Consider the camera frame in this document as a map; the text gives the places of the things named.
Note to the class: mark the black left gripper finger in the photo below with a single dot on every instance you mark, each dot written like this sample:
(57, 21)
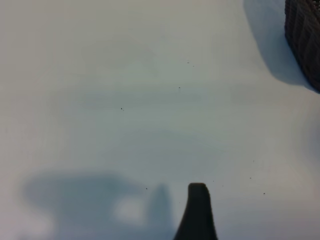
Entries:
(198, 215)

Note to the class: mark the dark brown wicker basket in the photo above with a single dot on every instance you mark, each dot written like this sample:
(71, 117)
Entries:
(306, 40)

